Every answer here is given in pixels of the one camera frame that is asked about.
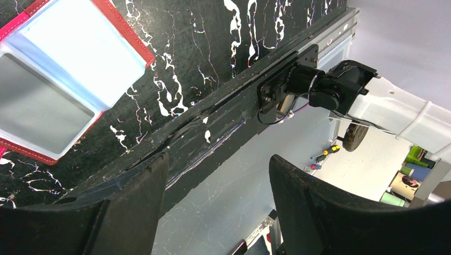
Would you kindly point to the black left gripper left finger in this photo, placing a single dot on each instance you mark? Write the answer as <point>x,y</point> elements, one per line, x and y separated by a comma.
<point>119,216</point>

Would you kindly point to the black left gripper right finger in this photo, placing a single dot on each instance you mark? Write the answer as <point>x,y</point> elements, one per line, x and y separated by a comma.
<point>319,218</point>

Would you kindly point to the thin credit card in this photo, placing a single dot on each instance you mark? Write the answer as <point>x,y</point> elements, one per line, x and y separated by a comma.
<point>38,114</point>

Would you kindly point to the red card holder wallet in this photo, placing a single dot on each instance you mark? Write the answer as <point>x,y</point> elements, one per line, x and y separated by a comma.
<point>86,48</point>

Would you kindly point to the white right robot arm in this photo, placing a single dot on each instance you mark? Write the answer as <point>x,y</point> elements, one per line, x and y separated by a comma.
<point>357,91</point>

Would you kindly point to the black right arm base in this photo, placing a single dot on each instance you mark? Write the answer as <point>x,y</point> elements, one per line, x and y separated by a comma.
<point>289,88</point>

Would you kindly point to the black caster wheel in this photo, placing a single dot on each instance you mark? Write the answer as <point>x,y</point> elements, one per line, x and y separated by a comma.
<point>353,137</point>

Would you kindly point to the cream round container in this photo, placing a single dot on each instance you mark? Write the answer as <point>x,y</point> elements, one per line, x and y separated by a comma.
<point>404,186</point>

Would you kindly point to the yellow handled screwdriver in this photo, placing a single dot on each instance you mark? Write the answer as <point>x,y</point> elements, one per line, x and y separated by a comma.
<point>330,150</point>

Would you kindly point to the aluminium frame rail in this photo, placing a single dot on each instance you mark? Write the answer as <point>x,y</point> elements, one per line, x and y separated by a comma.
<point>207,140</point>

